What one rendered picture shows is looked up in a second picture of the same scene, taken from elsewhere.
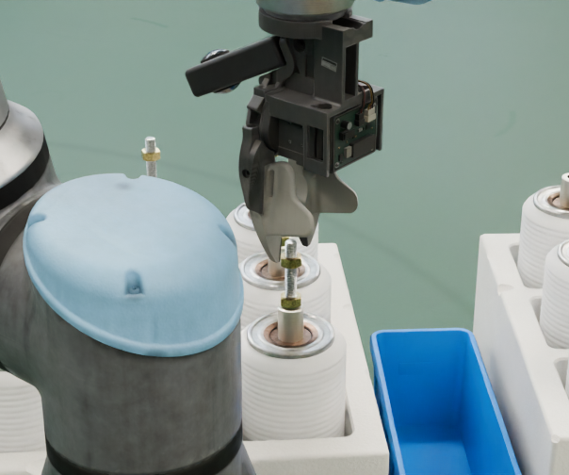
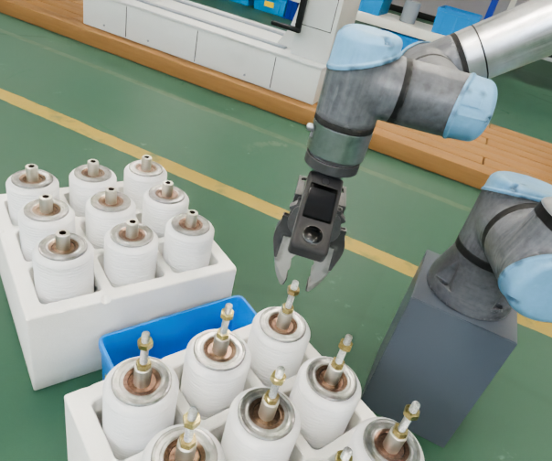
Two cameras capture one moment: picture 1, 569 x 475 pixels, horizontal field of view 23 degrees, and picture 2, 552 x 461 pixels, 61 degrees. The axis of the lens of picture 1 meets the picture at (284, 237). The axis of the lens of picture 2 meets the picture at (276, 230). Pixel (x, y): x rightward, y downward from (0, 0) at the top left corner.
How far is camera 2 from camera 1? 1.46 m
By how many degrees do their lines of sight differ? 104
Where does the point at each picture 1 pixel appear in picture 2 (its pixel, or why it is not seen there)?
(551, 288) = (148, 259)
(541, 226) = (89, 260)
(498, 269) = (80, 304)
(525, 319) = (140, 285)
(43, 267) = not seen: outside the picture
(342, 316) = (174, 359)
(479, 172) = not seen: outside the picture
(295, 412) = not seen: hidden behind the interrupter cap
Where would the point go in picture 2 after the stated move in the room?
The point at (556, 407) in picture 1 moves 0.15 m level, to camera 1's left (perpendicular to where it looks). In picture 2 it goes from (215, 269) to (251, 319)
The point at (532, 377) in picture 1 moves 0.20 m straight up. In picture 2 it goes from (194, 278) to (207, 188)
